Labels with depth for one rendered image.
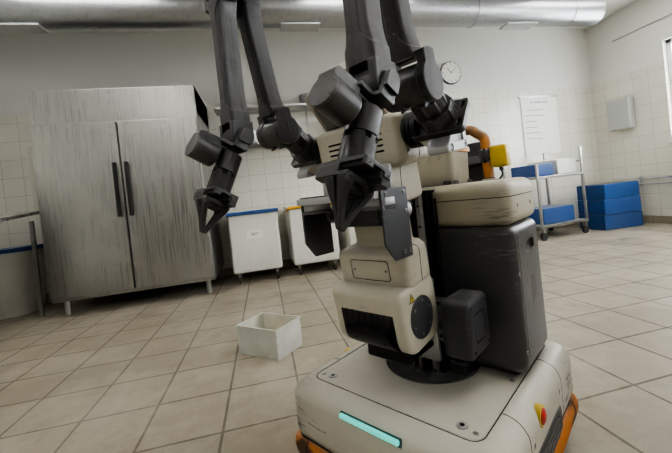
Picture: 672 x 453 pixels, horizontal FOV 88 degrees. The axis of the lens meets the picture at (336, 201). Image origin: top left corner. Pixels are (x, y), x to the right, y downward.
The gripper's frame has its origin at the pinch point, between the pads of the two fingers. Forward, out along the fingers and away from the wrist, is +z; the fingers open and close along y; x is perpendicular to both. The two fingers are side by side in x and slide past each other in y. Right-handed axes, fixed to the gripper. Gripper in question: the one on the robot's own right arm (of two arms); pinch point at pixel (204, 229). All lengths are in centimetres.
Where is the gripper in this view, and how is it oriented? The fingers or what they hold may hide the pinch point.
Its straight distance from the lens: 86.4
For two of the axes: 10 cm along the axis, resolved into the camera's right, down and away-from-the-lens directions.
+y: 7.2, -0.6, -6.9
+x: 6.5, 3.8, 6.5
